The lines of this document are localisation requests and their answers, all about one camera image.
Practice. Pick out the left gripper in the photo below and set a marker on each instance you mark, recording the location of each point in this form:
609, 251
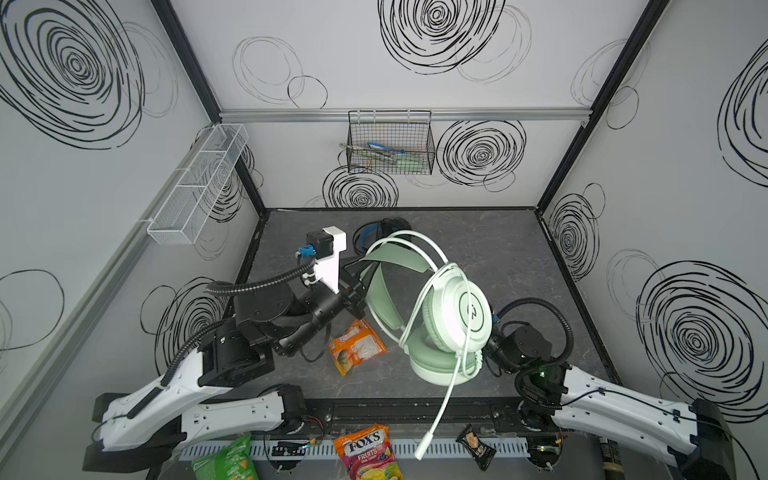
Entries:
351, 288

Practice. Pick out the black gaming headphones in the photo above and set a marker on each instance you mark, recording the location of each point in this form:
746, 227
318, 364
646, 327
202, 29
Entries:
367, 234

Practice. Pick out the mint green headphones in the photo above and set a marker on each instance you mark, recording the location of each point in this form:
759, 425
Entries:
449, 324

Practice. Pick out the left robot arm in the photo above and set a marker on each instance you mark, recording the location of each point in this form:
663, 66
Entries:
186, 405

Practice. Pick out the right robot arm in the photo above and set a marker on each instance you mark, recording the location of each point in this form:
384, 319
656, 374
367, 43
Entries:
693, 437

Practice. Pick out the orange snack bag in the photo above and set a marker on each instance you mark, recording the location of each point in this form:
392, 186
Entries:
358, 344

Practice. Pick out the green brush in basket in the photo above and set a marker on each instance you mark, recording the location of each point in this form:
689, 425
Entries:
362, 155

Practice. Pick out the blue tool in basket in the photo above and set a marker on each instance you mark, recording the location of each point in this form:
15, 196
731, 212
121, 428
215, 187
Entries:
384, 150

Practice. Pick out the Fox's fruits candy bag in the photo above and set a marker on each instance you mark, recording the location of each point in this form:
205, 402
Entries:
368, 454

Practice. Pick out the small dark snack packet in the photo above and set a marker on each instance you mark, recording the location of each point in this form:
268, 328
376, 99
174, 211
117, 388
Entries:
481, 452

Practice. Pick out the green snack bag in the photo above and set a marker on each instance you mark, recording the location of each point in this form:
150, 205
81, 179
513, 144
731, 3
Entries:
230, 463

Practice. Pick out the dark cylindrical roll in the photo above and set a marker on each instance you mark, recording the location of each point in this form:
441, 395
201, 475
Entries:
611, 459

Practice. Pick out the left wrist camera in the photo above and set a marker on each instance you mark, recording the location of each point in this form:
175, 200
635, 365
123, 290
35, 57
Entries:
325, 246

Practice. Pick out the black wire wall basket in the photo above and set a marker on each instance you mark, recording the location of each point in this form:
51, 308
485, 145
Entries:
409, 130

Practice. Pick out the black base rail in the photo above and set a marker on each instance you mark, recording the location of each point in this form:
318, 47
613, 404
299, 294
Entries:
495, 414

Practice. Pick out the white slotted cable duct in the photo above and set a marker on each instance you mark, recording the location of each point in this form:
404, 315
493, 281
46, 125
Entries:
440, 448

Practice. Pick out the white mesh wall shelf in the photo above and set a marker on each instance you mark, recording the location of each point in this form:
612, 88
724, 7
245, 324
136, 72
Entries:
187, 208

